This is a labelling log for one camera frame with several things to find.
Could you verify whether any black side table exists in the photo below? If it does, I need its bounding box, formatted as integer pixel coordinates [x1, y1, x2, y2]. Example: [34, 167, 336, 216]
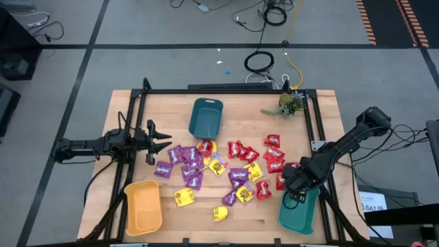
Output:
[356, 185, 439, 247]

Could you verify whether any white paper sheet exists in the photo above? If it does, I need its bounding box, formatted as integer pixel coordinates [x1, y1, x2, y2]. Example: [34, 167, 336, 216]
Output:
[358, 191, 394, 240]

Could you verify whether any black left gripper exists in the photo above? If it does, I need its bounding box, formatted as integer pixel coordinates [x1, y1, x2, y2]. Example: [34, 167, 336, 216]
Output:
[134, 119, 172, 165]

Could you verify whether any black ribbed bar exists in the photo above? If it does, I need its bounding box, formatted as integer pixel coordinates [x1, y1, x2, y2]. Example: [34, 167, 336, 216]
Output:
[187, 82, 274, 91]

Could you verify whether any thin black floor cable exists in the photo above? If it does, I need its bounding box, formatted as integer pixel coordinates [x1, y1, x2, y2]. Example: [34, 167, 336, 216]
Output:
[27, 21, 65, 44]

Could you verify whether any black desk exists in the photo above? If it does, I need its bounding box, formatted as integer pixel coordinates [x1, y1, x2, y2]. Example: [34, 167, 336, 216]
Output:
[0, 6, 43, 82]

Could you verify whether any small potted succulent plant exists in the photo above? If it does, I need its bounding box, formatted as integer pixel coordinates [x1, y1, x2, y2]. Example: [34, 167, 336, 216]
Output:
[260, 91, 306, 118]

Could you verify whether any white cable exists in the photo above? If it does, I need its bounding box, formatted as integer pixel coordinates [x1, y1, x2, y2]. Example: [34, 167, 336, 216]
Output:
[12, 12, 51, 28]
[245, 71, 291, 91]

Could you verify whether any silver metal bracket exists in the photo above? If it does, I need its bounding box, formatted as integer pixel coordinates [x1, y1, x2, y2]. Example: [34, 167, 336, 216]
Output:
[310, 139, 327, 152]

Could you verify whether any black equipment case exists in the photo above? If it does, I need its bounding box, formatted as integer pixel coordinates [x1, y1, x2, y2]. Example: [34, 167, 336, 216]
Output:
[0, 82, 21, 138]

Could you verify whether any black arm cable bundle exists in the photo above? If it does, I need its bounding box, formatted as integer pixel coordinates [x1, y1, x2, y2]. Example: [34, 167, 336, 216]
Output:
[349, 123, 431, 207]

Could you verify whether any yellow cable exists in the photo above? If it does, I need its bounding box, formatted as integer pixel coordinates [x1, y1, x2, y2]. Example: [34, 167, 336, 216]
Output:
[281, 0, 305, 91]

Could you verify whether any teal green plastic bin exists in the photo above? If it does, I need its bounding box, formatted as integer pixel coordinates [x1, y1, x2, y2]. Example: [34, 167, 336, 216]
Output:
[276, 187, 322, 236]

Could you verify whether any orange plastic bin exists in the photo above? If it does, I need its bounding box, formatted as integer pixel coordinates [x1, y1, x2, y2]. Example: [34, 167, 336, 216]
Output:
[123, 179, 164, 237]

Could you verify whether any black coiled floor cable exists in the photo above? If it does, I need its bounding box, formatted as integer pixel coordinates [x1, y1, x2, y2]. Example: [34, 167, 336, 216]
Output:
[244, 50, 275, 74]
[263, 5, 287, 27]

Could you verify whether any dark blue plastic bin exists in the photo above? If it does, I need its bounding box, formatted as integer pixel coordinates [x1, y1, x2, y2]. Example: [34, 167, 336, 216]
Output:
[188, 97, 224, 141]

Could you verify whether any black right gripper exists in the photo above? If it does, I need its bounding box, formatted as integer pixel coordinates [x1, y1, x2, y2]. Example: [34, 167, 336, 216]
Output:
[283, 154, 332, 203]

